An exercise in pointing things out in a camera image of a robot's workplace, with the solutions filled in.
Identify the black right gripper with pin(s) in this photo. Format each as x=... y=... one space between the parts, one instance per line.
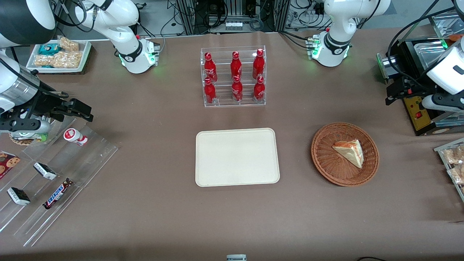
x=44 y=102

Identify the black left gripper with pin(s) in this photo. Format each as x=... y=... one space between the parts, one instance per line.
x=405 y=86

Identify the triangle sandwich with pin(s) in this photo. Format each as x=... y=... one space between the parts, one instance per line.
x=351 y=151

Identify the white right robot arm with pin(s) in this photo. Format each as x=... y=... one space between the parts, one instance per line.
x=127 y=36

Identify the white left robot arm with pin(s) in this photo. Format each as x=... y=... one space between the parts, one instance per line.
x=337 y=21

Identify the white rectangular snack tray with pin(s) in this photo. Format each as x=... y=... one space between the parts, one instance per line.
x=85 y=54

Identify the grey tray with pastries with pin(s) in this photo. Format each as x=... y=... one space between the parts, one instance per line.
x=440 y=150

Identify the brown wicker basket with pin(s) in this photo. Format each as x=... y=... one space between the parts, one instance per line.
x=326 y=159

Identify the cream plastic tray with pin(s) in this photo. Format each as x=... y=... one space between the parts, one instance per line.
x=237 y=157

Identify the white red yogurt bottle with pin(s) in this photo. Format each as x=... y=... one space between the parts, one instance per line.
x=74 y=136

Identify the black machine with yellow panel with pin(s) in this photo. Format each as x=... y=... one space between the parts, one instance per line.
x=417 y=116

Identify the clear acrylic snack display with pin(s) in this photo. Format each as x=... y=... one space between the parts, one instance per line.
x=90 y=156

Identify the large peanut snack bag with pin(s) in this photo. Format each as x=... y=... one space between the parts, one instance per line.
x=59 y=59

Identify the round patterned snack package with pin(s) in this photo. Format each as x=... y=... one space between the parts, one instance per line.
x=25 y=139

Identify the small peanut snack bag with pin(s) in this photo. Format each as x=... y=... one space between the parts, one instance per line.
x=69 y=44

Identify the teal snack packet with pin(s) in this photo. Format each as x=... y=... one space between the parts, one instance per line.
x=48 y=49

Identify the black white snack pack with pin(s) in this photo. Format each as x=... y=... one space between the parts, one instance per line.
x=19 y=196
x=45 y=171

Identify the wrapped pastry bag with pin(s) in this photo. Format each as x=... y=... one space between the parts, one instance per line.
x=457 y=174
x=455 y=155

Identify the Snickers chocolate bar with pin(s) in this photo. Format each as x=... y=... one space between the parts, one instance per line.
x=57 y=194

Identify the clear acrylic box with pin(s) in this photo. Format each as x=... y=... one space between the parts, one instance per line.
x=447 y=23

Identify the red cookie package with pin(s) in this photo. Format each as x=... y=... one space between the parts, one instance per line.
x=8 y=164

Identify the red cola bottle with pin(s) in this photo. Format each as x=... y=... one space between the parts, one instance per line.
x=236 y=66
x=237 y=90
x=259 y=90
x=210 y=68
x=258 y=64
x=210 y=92

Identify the clear acrylic bottle rack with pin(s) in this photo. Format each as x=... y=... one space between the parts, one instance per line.
x=223 y=72

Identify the white power strip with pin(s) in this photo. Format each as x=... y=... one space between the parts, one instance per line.
x=233 y=26

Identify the small grey white object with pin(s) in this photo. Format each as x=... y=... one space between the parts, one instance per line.
x=236 y=257

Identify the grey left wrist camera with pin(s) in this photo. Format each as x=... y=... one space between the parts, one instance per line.
x=444 y=102

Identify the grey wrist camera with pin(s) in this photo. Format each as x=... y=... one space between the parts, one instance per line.
x=444 y=102
x=25 y=125

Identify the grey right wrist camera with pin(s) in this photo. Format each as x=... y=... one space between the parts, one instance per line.
x=25 y=125

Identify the aluminium frame rack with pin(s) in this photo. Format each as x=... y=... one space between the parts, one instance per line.
x=279 y=14

